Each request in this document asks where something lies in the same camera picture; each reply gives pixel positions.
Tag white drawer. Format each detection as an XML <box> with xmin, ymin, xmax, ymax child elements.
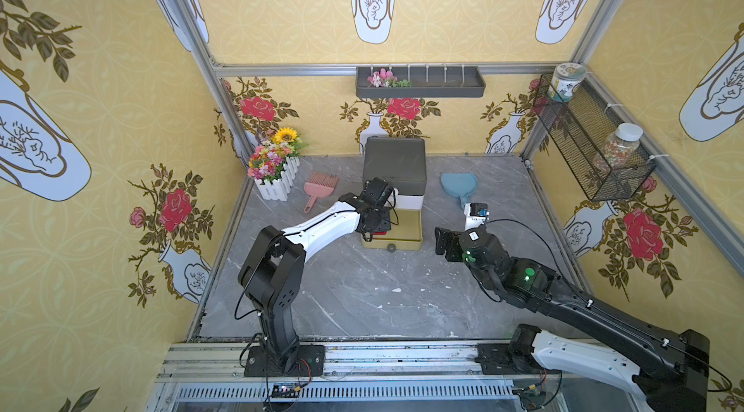
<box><xmin>395</xmin><ymin>194</ymin><xmax>424</xmax><ymax>210</ymax></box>

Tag grey top drawer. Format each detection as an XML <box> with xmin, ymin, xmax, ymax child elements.
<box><xmin>389</xmin><ymin>179</ymin><xmax>427</xmax><ymax>196</ymax></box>

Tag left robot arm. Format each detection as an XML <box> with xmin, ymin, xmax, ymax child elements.
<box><xmin>238</xmin><ymin>187</ymin><xmax>395</xmax><ymax>371</ymax></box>

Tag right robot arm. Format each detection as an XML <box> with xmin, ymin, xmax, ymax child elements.
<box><xmin>435</xmin><ymin>226</ymin><xmax>710</xmax><ymax>411</ymax></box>

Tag three-tier drawer cabinet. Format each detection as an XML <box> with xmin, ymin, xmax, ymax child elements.
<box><xmin>362</xmin><ymin>137</ymin><xmax>428</xmax><ymax>212</ymax></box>

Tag blue dustpan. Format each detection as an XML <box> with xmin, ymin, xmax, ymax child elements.
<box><xmin>440</xmin><ymin>173</ymin><xmax>479</xmax><ymax>209</ymax></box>

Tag pink hand brush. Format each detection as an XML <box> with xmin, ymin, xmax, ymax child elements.
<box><xmin>303</xmin><ymin>171</ymin><xmax>339</xmax><ymax>214</ymax></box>

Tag flower planter white fence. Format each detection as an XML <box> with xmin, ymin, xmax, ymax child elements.
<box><xmin>247</xmin><ymin>127</ymin><xmax>304</xmax><ymax>202</ymax></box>

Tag pink flowers on shelf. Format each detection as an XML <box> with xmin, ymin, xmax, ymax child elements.
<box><xmin>367</xmin><ymin>68</ymin><xmax>412</xmax><ymax>88</ymax></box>

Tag circuit board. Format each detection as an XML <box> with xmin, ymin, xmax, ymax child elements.
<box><xmin>269</xmin><ymin>383</ymin><xmax>301</xmax><ymax>400</ymax></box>

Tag jar of colourful beads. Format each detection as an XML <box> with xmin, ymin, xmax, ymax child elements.
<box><xmin>593</xmin><ymin>123</ymin><xmax>644</xmax><ymax>174</ymax></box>

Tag labelled jar white lid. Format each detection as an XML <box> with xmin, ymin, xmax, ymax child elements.
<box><xmin>546</xmin><ymin>62</ymin><xmax>587</xmax><ymax>102</ymax></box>

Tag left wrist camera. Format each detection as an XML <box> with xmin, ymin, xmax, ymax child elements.
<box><xmin>362</xmin><ymin>178</ymin><xmax>394</xmax><ymax>208</ymax></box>

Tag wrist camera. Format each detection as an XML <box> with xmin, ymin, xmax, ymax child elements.
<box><xmin>362</xmin><ymin>178</ymin><xmax>394</xmax><ymax>208</ymax></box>
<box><xmin>464</xmin><ymin>203</ymin><xmax>489</xmax><ymax>230</ymax></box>

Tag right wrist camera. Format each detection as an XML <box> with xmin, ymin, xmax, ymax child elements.
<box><xmin>464</xmin><ymin>203</ymin><xmax>489</xmax><ymax>230</ymax></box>

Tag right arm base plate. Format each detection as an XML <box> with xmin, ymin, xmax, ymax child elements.
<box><xmin>475</xmin><ymin>343</ymin><xmax>559</xmax><ymax>375</ymax></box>

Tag aluminium rail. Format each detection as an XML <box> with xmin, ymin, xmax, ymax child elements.
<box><xmin>150</xmin><ymin>338</ymin><xmax>646</xmax><ymax>404</ymax></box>

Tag grey wall shelf tray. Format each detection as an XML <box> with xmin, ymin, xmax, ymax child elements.
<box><xmin>356</xmin><ymin>64</ymin><xmax>486</xmax><ymax>99</ymax></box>

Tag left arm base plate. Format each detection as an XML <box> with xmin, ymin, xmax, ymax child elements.
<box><xmin>241</xmin><ymin>344</ymin><xmax>326</xmax><ymax>379</ymax></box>

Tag black wire wall basket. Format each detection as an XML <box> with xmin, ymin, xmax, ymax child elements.
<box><xmin>534</xmin><ymin>74</ymin><xmax>657</xmax><ymax>202</ymax></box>

